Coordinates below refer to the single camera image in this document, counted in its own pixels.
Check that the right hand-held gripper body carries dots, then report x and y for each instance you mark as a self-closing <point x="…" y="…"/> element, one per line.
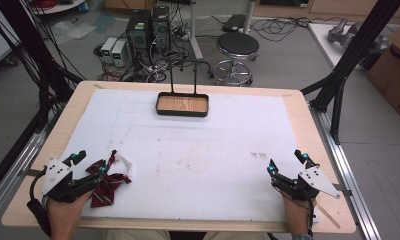
<point x="316" y="180"/>

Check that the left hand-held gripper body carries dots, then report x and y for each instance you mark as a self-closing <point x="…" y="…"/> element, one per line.
<point x="56" y="173"/>

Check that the dark red striped bow tie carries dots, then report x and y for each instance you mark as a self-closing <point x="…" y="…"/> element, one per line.
<point x="108" y="188"/>

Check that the person's right hand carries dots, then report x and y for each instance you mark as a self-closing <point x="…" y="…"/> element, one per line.
<point x="298" y="213"/>

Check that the person's left hand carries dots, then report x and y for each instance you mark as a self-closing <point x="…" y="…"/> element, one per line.
<point x="66" y="216"/>

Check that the light wooden table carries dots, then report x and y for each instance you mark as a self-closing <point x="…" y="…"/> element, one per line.
<point x="313" y="133"/>

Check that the blue sleeve cuff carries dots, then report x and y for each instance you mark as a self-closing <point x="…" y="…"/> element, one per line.
<point x="303" y="237"/>

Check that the white foam mat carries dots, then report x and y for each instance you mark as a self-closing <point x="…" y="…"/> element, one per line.
<point x="194" y="160"/>

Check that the white bench power supply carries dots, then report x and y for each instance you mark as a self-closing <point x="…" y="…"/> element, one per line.
<point x="119" y="53"/>
<point x="107" y="48"/>

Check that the white floor board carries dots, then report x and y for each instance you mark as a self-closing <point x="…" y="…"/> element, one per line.
<point x="324" y="43"/>

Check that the brown cardboard box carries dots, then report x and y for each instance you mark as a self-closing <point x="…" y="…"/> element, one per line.
<point x="393" y="73"/>

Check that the clear plastic sheet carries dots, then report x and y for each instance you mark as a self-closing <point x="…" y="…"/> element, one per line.
<point x="71" y="31"/>

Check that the black round stool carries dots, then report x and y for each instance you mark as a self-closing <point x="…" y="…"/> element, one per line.
<point x="237" y="45"/>

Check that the black computer tower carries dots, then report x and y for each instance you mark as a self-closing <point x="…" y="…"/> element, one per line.
<point x="161" y="28"/>
<point x="138" y="35"/>

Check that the round white table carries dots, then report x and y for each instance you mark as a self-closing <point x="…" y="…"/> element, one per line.
<point x="59" y="6"/>

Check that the flat black box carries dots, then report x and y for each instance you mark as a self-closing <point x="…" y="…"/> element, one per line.
<point x="234" y="22"/>

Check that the white desk leg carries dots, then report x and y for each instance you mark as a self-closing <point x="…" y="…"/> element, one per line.
<point x="194" y="30"/>
<point x="248" y="15"/>

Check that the aluminium rail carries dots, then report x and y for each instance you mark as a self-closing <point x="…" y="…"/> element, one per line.
<point x="11" y="173"/>
<point x="348" y="176"/>

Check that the black metal frame strut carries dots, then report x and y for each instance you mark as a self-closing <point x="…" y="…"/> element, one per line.
<point x="31" y="50"/>
<point x="351" y="53"/>

